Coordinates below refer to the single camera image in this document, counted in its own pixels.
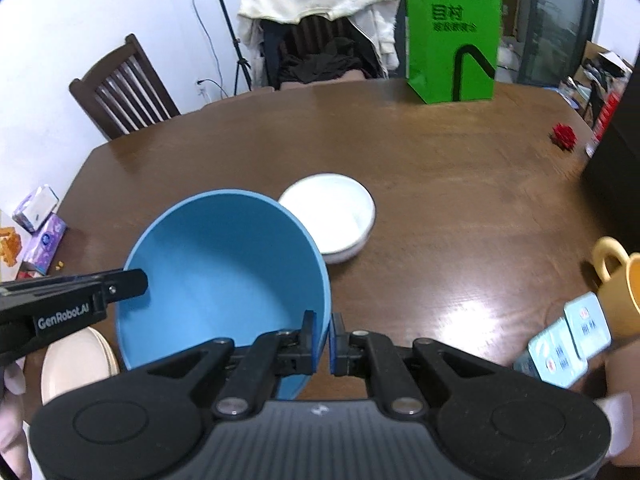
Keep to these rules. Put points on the yogurt cup front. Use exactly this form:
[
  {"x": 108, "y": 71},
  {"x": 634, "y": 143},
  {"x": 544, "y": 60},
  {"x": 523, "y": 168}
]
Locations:
[{"x": 551, "y": 356}]

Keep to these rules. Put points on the studio light on tripod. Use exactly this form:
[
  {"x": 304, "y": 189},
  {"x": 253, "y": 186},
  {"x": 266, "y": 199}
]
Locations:
[{"x": 242, "y": 65}]

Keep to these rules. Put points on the yogurt cup back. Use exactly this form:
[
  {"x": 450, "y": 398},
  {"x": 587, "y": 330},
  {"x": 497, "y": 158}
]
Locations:
[{"x": 588, "y": 327}]

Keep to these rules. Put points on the black paper shopping bag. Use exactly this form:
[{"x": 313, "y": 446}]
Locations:
[{"x": 611, "y": 177}]

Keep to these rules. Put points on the white bowl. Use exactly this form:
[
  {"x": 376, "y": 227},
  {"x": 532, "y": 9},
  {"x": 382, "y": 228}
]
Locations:
[{"x": 337, "y": 211}]

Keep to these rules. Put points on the cream plate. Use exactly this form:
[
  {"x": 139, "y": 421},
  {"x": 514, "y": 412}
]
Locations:
[{"x": 76, "y": 361}]

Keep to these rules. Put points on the purple tissue pack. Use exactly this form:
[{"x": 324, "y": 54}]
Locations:
[
  {"x": 44, "y": 244},
  {"x": 34, "y": 210}
]

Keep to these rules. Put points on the purple tissue pack upper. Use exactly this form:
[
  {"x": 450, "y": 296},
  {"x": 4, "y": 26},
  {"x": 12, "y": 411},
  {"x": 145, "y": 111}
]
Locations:
[{"x": 34, "y": 210}]

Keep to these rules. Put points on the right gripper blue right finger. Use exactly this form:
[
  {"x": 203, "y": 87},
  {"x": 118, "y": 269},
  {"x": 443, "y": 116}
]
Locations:
[{"x": 355, "y": 353}]

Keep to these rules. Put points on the red small box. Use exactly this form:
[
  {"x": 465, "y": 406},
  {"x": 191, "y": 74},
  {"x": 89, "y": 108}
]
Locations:
[{"x": 26, "y": 274}]

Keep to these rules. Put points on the wooden chair with clothes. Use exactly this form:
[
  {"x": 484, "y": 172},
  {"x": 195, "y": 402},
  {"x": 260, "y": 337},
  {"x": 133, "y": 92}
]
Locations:
[{"x": 315, "y": 50}]

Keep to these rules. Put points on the yogurt cup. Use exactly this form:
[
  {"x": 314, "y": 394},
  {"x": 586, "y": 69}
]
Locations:
[
  {"x": 588, "y": 327},
  {"x": 551, "y": 356}
]

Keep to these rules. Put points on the yellow mug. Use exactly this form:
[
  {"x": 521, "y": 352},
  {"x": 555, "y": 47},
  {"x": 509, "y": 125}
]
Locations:
[{"x": 619, "y": 290}]

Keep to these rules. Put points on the cream sweater on chair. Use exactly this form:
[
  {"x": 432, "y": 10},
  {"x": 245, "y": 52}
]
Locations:
[{"x": 376, "y": 19}]

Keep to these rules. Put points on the black garment on chair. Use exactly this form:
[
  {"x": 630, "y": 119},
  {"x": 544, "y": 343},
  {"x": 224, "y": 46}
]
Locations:
[{"x": 339, "y": 56}]

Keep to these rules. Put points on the green snack box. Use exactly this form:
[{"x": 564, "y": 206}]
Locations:
[{"x": 13, "y": 242}]

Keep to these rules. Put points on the dark wooden chair left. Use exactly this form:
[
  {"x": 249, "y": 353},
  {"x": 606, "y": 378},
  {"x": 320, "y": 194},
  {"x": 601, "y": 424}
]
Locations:
[{"x": 122, "y": 93}]

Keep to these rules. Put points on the person's left hand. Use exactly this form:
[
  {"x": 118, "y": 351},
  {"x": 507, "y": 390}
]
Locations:
[{"x": 14, "y": 446}]

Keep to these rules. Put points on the blue bowl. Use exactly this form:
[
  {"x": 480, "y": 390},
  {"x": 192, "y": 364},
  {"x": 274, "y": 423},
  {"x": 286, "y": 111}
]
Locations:
[{"x": 225, "y": 263}]

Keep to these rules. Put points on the purple tissue pack lower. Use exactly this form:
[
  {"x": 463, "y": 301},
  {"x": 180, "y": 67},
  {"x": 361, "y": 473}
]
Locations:
[{"x": 44, "y": 244}]

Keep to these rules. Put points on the green paper shopping bag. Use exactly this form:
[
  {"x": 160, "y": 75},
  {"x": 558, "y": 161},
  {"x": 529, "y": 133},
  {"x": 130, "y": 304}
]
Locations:
[{"x": 453, "y": 49}]

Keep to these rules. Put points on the red rose flower head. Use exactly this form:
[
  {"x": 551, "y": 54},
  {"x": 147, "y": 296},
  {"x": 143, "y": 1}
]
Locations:
[{"x": 563, "y": 136}]

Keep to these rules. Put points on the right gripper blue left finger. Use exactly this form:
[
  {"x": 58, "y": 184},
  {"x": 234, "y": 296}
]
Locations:
[{"x": 297, "y": 352}]

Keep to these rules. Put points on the red drink bottle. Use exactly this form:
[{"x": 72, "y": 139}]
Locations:
[{"x": 606, "y": 114}]

